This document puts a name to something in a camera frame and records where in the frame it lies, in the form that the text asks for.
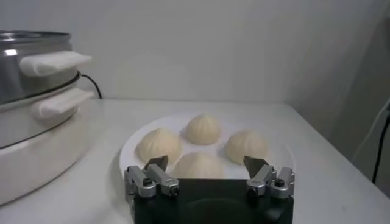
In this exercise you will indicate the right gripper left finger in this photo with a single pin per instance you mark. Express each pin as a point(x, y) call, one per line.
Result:
point(164, 179)

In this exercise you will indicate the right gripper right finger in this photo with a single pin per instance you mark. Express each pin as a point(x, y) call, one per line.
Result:
point(262, 178)

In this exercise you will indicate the white steamed baozi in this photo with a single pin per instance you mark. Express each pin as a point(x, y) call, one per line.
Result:
point(246, 146)
point(203, 129)
point(158, 144)
point(198, 165)

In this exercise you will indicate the stainless steel steamer basket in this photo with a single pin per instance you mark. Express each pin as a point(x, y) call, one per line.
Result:
point(12, 79)

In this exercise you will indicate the white round plate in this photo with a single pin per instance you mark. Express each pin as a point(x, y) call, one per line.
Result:
point(227, 129)

